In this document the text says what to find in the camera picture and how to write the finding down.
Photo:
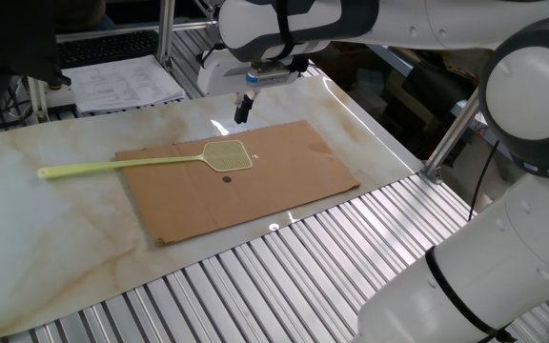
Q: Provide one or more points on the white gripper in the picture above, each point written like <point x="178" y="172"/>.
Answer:
<point x="222" y="74"/>

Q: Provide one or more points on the yellow-green plastic flyswatter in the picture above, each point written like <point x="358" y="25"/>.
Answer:
<point x="229" y="155"/>

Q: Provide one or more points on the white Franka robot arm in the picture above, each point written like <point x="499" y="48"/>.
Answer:
<point x="494" y="267"/>

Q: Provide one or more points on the brown cardboard sheet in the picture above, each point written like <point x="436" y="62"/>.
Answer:
<point x="279" y="190"/>

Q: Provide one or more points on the stack of printed papers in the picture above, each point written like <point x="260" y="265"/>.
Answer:
<point x="122" y="86"/>

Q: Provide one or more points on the person in dark clothes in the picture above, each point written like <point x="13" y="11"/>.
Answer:
<point x="84" y="14"/>

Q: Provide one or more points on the marble pattern board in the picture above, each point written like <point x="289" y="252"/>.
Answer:
<point x="41" y="238"/>

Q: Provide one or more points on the silver wrist mount blue ends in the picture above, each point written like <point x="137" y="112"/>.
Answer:
<point x="274" y="76"/>

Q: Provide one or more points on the aluminium frame post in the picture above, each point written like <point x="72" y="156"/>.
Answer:
<point x="451" y="138"/>
<point x="165" y="33"/>
<point x="38" y="100"/>

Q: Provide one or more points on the aluminium frame rail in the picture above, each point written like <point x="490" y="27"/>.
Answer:
<point x="112" y="31"/>

